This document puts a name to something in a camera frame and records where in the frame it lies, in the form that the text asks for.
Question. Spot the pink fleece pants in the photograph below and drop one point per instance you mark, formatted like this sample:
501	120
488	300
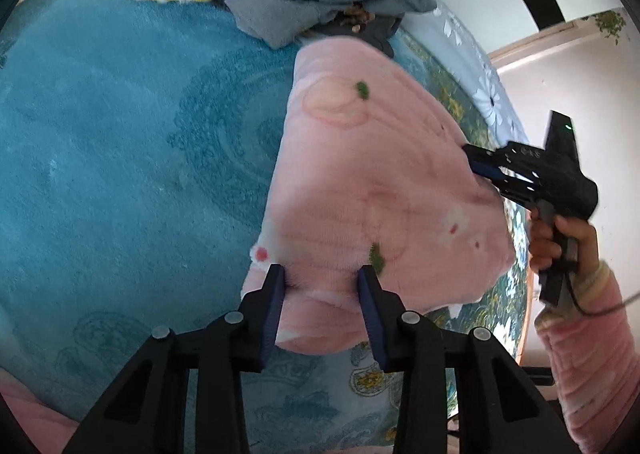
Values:
360	159

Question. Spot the light blue flower pillow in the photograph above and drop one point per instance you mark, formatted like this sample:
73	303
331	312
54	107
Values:
470	64

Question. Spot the teal floral blanket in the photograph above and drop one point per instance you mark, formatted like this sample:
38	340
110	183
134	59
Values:
125	159

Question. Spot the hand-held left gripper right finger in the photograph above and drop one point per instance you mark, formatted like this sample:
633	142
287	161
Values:
372	319

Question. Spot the green leaf wall sticker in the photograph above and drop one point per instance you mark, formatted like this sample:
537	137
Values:
610	26

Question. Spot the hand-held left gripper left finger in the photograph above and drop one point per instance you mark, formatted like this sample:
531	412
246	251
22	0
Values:
272	319

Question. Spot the person's right forearm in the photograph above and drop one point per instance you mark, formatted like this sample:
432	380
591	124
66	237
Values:
590	374

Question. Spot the person's pink pyjamas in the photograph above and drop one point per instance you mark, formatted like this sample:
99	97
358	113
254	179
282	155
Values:
25	414

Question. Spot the dark grey buttoned garment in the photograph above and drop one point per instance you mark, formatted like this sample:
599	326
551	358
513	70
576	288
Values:
370	31

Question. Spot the cream door frame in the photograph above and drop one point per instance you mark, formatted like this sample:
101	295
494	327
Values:
550	39

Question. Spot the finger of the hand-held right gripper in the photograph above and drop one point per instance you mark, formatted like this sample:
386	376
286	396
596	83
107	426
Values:
482	154
487	171

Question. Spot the person's right hand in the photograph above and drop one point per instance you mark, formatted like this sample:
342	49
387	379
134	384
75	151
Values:
542	244

